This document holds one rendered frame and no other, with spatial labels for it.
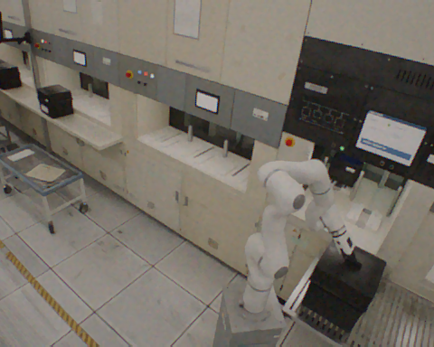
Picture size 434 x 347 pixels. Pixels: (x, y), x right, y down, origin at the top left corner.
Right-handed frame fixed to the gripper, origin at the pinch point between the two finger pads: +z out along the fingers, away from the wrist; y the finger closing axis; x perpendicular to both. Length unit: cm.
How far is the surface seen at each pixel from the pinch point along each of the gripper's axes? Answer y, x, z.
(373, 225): 63, 11, 14
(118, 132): 36, 174, -139
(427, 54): 39, -59, -70
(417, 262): 39, -13, 31
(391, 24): 38, -52, -89
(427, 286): 40, -12, 48
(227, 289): -32, 56, -11
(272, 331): -34, 38, 13
